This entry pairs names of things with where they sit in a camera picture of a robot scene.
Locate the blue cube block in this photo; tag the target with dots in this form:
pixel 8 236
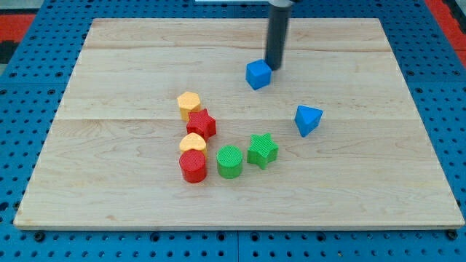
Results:
pixel 258 74

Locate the yellow hexagon block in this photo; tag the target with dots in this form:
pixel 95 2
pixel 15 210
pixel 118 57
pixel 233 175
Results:
pixel 188 102

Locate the green cylinder block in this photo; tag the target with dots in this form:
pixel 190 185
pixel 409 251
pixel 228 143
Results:
pixel 229 162

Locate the red star block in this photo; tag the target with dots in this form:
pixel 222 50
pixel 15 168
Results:
pixel 201 123

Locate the green star block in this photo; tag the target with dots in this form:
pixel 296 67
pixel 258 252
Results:
pixel 262 150

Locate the yellow heart block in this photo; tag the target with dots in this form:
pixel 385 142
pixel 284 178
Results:
pixel 193 141

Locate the red cylinder block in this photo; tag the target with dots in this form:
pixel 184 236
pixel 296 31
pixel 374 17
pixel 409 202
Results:
pixel 193 166

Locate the blue triangle block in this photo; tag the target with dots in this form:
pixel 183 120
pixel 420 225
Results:
pixel 307 119

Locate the light wooden board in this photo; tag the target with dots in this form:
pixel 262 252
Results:
pixel 110 160

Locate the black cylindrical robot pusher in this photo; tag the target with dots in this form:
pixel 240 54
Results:
pixel 279 14

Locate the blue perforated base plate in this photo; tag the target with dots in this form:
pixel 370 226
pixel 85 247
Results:
pixel 36 76

